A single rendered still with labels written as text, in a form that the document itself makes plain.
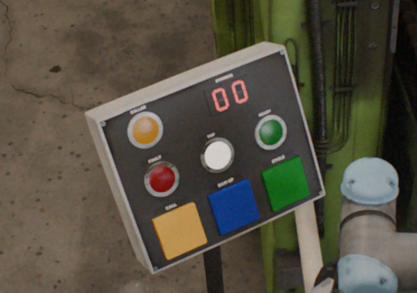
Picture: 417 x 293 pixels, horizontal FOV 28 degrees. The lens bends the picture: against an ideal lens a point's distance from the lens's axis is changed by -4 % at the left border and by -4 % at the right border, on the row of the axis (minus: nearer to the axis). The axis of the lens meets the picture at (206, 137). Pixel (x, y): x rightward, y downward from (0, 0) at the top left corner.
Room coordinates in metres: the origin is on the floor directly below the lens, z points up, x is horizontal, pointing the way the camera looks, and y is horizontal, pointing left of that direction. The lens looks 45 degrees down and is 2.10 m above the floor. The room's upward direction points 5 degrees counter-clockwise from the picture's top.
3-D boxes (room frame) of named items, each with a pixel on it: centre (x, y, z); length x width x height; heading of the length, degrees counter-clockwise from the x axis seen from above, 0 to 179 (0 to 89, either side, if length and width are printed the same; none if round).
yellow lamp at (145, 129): (0.95, 0.09, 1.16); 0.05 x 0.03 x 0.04; 89
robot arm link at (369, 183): (0.71, -0.21, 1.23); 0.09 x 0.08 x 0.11; 169
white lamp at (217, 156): (0.95, -0.01, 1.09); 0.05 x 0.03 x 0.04; 89
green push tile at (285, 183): (0.95, -0.12, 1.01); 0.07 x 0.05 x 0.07; 114
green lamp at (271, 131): (0.99, -0.11, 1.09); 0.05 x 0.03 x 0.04; 89
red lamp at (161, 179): (0.91, 0.08, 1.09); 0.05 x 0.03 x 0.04; 89
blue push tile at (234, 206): (0.91, -0.03, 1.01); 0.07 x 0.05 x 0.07; 114
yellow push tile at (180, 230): (0.87, 0.06, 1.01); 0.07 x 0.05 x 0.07; 114
